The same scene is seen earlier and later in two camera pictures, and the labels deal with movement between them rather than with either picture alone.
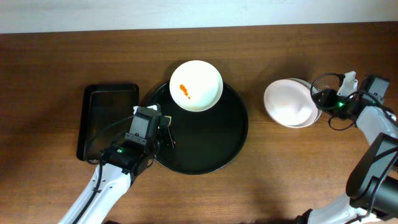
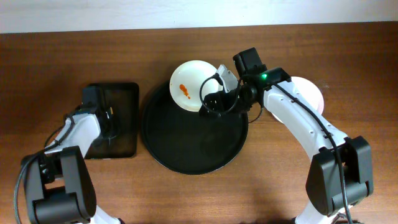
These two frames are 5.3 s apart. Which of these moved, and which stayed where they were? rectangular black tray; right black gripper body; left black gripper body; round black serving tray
Moved: left black gripper body; right black gripper body
Stayed: round black serving tray; rectangular black tray
